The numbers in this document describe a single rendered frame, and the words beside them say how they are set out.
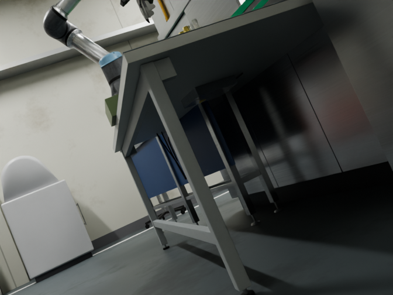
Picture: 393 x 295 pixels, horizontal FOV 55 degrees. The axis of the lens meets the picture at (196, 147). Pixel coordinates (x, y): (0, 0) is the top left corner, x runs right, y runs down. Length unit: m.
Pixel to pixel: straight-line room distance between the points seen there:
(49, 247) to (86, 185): 1.07
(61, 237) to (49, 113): 1.71
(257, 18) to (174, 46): 0.28
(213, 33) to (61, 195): 3.42
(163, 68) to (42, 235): 3.40
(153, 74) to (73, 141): 4.07
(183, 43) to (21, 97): 4.35
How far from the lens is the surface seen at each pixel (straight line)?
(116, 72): 1.83
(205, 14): 2.29
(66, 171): 5.06
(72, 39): 2.15
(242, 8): 1.76
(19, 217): 4.35
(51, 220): 4.31
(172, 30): 2.72
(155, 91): 1.08
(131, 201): 5.02
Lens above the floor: 0.37
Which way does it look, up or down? 3 degrees up
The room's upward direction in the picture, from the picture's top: 24 degrees counter-clockwise
